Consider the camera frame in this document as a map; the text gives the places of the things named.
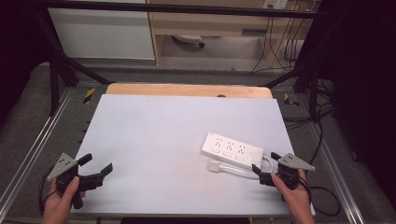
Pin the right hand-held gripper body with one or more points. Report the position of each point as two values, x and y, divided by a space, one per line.
292 161

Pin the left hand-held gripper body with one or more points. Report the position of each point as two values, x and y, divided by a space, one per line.
63 165

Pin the white power strip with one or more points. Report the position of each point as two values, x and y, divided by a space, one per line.
232 149

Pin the person's right hand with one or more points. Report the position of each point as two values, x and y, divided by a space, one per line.
297 202

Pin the person's left hand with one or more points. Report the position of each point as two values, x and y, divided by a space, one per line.
59 205

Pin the yellow black striped tape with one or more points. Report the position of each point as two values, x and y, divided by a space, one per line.
89 95
290 100

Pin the wooden table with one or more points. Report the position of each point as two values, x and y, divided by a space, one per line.
186 90

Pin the white cabinet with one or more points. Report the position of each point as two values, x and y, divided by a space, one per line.
102 34

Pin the wooden desk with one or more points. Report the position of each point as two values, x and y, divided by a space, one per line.
218 23

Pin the white device with black end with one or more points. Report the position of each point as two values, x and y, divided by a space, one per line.
188 39

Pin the aluminium floor rail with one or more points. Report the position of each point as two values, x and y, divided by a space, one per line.
34 146
339 180

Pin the white wall outlet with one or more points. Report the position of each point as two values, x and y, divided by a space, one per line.
275 3

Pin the black metal frame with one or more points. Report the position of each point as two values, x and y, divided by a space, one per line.
174 7

